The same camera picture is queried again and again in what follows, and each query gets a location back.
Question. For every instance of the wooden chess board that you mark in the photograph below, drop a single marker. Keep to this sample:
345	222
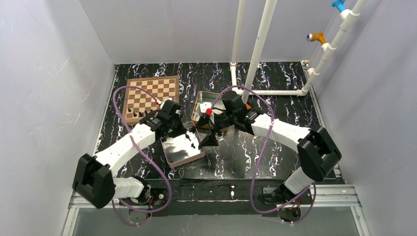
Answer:
161	88

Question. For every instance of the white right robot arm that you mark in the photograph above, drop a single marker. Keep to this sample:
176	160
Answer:
317	152

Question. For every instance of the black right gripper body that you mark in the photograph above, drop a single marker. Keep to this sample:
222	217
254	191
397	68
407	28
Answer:
214	125

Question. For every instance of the pink-rimmed silver tin tray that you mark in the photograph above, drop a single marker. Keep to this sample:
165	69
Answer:
178	150

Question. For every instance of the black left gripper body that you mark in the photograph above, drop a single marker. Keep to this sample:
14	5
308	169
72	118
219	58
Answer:
177	125

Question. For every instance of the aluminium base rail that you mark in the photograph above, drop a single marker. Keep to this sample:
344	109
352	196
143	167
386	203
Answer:
223	210

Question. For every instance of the gold-rimmed tin tray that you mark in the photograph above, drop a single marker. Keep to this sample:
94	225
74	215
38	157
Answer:
206	99

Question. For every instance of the white PVC pipe frame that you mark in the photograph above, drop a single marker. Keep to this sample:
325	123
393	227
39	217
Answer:
305	11

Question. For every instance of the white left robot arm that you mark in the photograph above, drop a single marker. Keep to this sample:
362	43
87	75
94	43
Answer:
96	176

